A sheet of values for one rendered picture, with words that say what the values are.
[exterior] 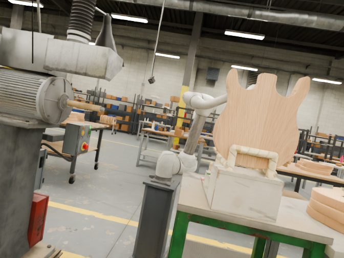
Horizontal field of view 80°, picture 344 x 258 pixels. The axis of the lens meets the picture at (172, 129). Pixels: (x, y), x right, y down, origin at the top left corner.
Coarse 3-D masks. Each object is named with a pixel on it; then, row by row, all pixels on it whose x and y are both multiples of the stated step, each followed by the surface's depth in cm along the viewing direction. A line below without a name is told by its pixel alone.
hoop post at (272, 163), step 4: (272, 160) 83; (276, 160) 83; (268, 164) 84; (272, 164) 83; (276, 164) 83; (268, 168) 84; (272, 168) 83; (268, 172) 84; (272, 172) 83; (268, 176) 83; (272, 176) 83
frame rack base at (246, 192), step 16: (224, 176) 83; (240, 176) 83; (256, 176) 83; (208, 192) 94; (224, 192) 83; (240, 192) 83; (256, 192) 82; (272, 192) 82; (224, 208) 83; (240, 208) 83; (256, 208) 83; (272, 208) 82
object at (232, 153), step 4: (232, 148) 83; (232, 152) 83; (236, 152) 84; (228, 156) 85; (232, 156) 83; (228, 160) 84; (232, 160) 83; (232, 164) 84; (228, 168) 84; (232, 168) 84
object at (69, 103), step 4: (68, 100) 108; (68, 104) 108; (72, 104) 107; (76, 104) 107; (80, 104) 107; (84, 104) 107; (88, 104) 107; (92, 104) 107; (84, 108) 107; (88, 108) 107; (92, 108) 106; (96, 108) 106
